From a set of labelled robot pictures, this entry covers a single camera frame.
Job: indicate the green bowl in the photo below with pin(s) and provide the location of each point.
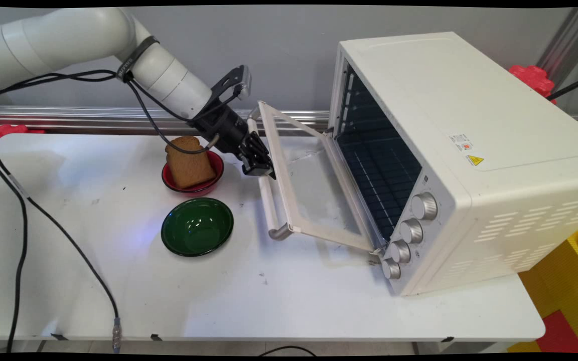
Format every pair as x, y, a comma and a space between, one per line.
196, 228

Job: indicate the brown bread slice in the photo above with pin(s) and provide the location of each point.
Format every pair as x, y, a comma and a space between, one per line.
188, 165

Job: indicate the red foam mat tile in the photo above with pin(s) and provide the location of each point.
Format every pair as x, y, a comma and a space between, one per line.
560, 333

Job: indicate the red foam piece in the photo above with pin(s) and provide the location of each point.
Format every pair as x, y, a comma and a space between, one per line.
3, 133
530, 77

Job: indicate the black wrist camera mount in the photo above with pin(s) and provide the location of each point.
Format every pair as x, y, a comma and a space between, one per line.
244, 85

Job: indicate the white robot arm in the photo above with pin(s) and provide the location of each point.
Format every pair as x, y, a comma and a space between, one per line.
68, 40

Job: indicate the aluminium frame post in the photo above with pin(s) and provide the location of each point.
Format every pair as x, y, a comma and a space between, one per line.
567, 45

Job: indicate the white toaster oven body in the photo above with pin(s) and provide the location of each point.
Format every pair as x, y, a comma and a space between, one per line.
469, 100

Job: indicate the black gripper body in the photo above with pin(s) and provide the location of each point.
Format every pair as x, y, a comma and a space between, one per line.
224, 130

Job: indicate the yellow foam mat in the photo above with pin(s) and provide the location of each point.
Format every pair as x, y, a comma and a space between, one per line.
560, 281

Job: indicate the white label sticker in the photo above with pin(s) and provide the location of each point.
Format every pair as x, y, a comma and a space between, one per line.
461, 142

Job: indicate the aluminium frame rail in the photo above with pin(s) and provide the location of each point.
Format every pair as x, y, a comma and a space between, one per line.
93, 118

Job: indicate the red bowl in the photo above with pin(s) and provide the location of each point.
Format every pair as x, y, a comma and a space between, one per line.
217, 171

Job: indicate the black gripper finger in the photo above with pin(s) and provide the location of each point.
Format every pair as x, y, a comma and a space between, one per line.
259, 150
256, 169

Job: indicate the yellow warning sticker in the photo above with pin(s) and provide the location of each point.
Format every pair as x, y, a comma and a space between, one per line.
475, 160

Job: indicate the silver oven knob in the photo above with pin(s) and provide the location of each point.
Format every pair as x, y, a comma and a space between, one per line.
391, 268
412, 231
400, 251
424, 206

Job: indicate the white glass oven door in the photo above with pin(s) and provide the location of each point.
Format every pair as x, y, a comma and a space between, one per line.
319, 195

